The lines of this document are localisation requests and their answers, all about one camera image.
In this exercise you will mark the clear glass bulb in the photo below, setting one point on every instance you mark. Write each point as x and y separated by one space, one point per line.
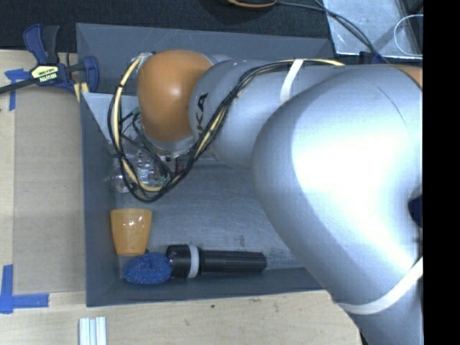
116 178

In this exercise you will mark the orange plastic cup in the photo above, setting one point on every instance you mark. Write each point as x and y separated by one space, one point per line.
130 232

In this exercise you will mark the grey metal bin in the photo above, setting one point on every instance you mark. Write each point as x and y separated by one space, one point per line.
215 207

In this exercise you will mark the blue round scrubber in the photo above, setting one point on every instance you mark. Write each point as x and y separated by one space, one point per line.
147 269

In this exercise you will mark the pale wood flat board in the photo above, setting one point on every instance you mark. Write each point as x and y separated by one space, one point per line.
46 192

